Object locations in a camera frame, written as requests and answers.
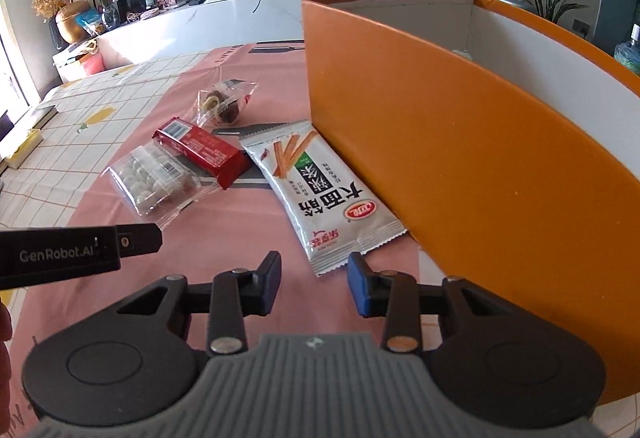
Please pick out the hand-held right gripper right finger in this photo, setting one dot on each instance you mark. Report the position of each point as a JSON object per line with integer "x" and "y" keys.
{"x": 359, "y": 283}

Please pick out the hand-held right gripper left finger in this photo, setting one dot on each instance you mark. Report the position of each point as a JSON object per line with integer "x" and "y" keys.
{"x": 270, "y": 283}

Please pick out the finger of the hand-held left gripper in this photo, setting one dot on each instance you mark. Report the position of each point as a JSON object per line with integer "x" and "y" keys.
{"x": 142, "y": 240}

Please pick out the clear packet of white balls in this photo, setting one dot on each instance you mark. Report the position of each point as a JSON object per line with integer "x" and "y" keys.
{"x": 150, "y": 175}

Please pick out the white packet with orange sticks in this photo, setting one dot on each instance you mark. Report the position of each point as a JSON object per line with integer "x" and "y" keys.
{"x": 325, "y": 198}

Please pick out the red snack box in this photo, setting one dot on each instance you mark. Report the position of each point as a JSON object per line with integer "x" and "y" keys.
{"x": 205, "y": 148}

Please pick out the clear packet with chocolate balls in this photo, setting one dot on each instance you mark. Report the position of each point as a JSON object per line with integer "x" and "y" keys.
{"x": 225, "y": 105}

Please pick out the orange cardboard box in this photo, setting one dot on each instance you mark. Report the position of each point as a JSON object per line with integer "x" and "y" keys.
{"x": 450, "y": 143}

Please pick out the green and white snack packet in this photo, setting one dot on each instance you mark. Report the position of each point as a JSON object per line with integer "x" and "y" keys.
{"x": 461, "y": 53}

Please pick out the person's left hand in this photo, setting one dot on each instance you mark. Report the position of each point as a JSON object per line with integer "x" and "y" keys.
{"x": 5, "y": 338}

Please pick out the pink table mat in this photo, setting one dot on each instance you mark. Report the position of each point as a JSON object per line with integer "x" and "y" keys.
{"x": 225, "y": 228}

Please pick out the yellow packet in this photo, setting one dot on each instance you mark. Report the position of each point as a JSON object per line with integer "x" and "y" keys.
{"x": 22, "y": 148}

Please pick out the checkered lemon tablecloth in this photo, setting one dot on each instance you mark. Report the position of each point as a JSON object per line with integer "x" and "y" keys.
{"x": 75, "y": 133}

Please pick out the black notebook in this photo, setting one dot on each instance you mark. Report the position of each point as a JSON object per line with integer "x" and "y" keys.
{"x": 30, "y": 123}

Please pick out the cardboard box with pink item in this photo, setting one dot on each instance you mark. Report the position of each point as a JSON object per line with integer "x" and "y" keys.
{"x": 80, "y": 63}

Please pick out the white television console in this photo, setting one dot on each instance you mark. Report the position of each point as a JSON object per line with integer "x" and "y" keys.
{"x": 210, "y": 28}

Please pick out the golden vase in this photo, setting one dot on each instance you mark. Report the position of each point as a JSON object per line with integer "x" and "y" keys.
{"x": 72, "y": 23}

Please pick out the dried yellow flowers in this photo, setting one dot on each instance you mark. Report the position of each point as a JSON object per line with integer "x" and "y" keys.
{"x": 49, "y": 2}

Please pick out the blue water bottle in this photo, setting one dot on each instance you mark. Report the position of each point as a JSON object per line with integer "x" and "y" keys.
{"x": 629, "y": 53}

